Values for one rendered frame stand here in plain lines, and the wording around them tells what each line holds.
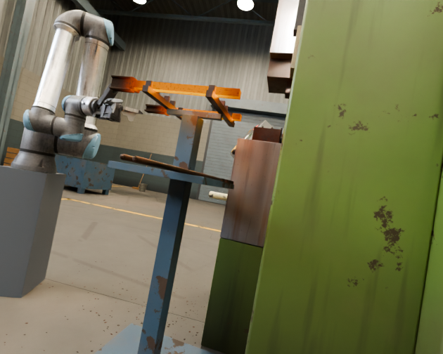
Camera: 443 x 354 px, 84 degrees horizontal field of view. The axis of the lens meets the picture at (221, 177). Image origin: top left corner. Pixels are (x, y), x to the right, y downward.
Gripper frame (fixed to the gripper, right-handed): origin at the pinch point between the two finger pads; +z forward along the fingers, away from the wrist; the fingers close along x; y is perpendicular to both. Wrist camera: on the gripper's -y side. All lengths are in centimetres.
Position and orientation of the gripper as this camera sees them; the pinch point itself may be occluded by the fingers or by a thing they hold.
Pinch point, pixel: (133, 106)
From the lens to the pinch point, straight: 120.4
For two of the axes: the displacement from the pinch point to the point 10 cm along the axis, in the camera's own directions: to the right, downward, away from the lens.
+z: 9.5, 1.6, -2.8
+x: -2.7, -0.8, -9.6
